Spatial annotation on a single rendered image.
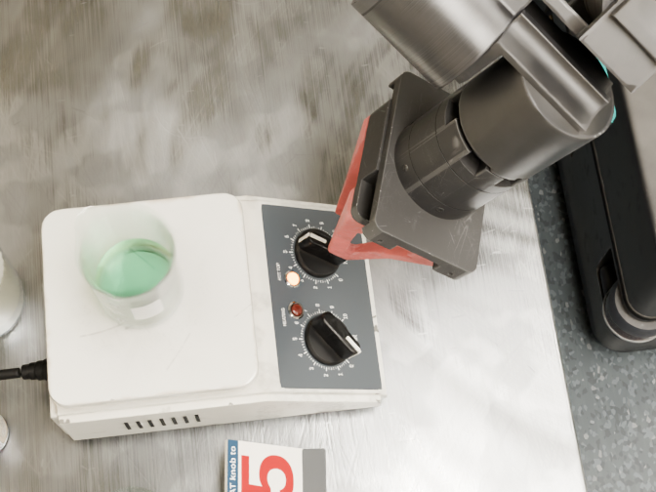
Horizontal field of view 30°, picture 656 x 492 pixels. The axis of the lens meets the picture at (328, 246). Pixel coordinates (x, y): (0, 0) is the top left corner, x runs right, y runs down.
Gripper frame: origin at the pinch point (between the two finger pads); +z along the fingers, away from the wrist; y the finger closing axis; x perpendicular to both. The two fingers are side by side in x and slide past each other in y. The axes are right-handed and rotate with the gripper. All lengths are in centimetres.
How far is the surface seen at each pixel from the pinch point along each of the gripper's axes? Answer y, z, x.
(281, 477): 12.5, 9.3, 3.4
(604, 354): -34, 54, 67
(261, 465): 12.3, 8.9, 1.7
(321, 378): 7.5, 4.6, 2.4
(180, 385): 10.8, 5.5, -5.8
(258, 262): 1.8, 4.7, -3.2
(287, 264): 1.2, 4.6, -1.4
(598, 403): -28, 55, 67
